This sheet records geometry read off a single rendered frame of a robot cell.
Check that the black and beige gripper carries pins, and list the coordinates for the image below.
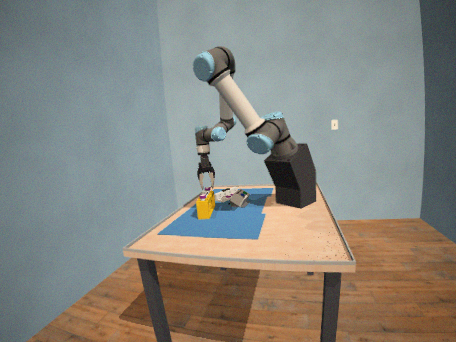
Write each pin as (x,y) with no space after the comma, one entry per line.
(211,172)

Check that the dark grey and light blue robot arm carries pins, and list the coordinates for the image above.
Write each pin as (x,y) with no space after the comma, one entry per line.
(261,132)

